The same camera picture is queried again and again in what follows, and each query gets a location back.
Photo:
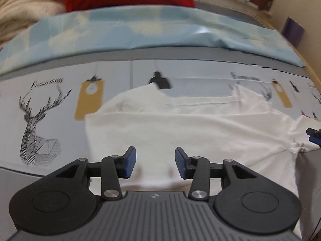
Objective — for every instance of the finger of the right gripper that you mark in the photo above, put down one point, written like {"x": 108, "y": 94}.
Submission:
{"x": 314, "y": 136}

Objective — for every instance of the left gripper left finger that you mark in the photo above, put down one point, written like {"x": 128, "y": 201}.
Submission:
{"x": 113, "y": 168}

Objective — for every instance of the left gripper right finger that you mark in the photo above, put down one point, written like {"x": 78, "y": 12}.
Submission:
{"x": 197, "y": 169}

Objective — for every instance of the white t-shirt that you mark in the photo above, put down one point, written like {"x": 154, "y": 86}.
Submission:
{"x": 243, "y": 127}

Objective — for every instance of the deer print grey bedsheet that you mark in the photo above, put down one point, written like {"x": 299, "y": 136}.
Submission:
{"x": 42, "y": 114}

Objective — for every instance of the purple box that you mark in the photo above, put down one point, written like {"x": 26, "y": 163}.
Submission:
{"x": 293, "y": 32}

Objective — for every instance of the light blue patterned sheet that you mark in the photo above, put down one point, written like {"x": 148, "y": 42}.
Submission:
{"x": 136, "y": 27}

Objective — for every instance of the cream folded blanket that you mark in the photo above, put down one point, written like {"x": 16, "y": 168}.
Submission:
{"x": 18, "y": 15}

